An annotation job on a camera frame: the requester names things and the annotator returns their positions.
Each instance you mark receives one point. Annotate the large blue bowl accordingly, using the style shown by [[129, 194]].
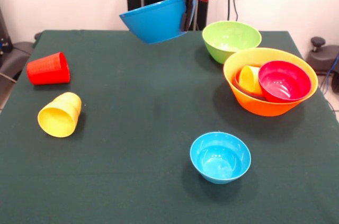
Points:
[[156, 22]]

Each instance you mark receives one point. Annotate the large green bowl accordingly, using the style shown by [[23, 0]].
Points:
[[227, 46]]

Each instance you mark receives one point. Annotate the yellow cup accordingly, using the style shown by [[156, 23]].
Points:
[[55, 123], [250, 81]]

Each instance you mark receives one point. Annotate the small magenta bowl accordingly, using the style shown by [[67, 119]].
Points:
[[283, 81]]

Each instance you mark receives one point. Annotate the large orange-yellow bowl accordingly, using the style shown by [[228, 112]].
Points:
[[265, 110]]

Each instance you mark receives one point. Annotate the orange-yellow cup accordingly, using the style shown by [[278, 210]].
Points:
[[71, 100]]

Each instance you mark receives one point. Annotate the small light blue bowl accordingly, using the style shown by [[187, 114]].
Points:
[[219, 157]]

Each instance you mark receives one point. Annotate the red cup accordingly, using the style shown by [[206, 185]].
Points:
[[47, 70]]

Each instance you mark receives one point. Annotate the dark green tablecloth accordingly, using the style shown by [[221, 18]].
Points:
[[132, 176]]

